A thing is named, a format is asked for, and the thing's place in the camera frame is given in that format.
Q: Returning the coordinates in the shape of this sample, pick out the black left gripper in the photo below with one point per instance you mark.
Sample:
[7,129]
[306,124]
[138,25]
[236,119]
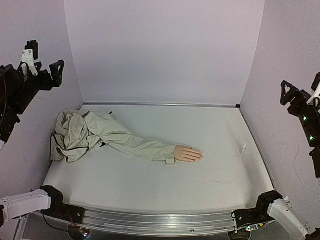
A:
[49,82]

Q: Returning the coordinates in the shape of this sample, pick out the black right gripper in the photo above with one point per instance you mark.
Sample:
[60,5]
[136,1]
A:
[296,102]

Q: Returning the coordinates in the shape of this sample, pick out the clear nail polish bottle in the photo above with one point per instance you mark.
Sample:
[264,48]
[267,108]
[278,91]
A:
[242,150]

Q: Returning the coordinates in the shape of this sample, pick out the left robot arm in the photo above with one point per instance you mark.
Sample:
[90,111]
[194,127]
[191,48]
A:
[18,87]

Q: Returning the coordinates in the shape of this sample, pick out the beige zip jacket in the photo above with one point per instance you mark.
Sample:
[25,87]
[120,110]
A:
[79,131]

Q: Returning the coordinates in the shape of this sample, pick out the mannequin hand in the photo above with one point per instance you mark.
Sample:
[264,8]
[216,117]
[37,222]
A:
[187,154]

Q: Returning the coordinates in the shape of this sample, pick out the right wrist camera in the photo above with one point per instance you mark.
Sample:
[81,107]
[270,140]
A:
[315,92]

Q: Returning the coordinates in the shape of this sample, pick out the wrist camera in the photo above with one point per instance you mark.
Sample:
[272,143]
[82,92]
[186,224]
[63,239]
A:
[315,92]
[29,55]

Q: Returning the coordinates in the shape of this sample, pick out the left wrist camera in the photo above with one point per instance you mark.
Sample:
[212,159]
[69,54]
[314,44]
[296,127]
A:
[29,55]

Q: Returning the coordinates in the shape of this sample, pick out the aluminium rear table rail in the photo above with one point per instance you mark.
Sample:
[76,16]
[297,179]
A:
[197,105]

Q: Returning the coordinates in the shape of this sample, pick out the aluminium front table rail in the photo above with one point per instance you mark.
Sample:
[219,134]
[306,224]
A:
[270,207]

